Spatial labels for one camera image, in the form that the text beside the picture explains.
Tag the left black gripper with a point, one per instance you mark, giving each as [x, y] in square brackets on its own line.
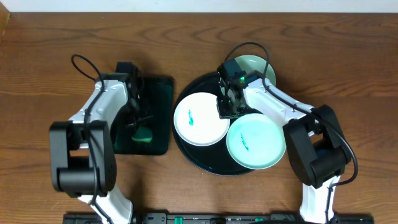
[137, 117]

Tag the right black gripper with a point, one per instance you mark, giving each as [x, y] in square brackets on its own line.
[223, 112]

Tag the green scrubbing sponge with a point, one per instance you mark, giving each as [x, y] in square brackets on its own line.
[143, 134]

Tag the white plate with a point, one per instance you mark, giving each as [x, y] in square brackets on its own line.
[197, 121]

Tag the mint green plate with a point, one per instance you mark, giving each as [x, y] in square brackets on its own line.
[250, 63]
[255, 142]

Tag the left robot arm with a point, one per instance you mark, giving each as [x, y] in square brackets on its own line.
[83, 163]

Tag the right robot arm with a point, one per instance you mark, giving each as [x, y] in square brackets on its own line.
[317, 149]

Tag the rectangular black tray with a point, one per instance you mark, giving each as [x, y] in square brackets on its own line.
[158, 98]

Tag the round black tray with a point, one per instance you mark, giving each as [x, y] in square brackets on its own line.
[215, 158]

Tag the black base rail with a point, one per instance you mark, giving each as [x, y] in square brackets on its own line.
[162, 218]

